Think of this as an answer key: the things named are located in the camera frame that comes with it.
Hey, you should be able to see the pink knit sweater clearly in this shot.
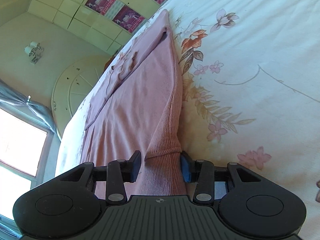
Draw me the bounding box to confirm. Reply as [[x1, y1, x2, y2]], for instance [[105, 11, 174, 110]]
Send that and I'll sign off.
[[80, 10, 186, 196]]

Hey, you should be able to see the cream round headboard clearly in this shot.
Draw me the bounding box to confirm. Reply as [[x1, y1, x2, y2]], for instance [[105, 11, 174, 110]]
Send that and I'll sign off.
[[51, 55, 111, 139]]

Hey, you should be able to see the white floral bed sheet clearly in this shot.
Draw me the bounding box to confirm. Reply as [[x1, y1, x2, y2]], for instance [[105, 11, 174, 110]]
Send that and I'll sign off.
[[55, 0, 320, 240]]

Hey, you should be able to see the blue curtain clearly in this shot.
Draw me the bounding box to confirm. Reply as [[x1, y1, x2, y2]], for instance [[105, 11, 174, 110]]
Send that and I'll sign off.
[[1, 80, 59, 136]]

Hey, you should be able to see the lower right pink poster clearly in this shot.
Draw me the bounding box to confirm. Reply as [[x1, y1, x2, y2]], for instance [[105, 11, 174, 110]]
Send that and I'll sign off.
[[112, 5, 145, 33]]

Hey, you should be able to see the cream wardrobe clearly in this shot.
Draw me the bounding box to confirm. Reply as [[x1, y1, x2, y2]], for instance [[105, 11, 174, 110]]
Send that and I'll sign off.
[[28, 0, 167, 55]]

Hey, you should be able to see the lower left pink poster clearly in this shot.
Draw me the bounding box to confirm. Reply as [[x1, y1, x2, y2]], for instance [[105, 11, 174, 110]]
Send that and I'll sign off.
[[85, 0, 124, 20]]

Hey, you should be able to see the wall lamp fixture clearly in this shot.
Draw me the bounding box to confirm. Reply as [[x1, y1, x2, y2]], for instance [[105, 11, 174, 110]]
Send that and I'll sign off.
[[24, 41, 44, 64]]

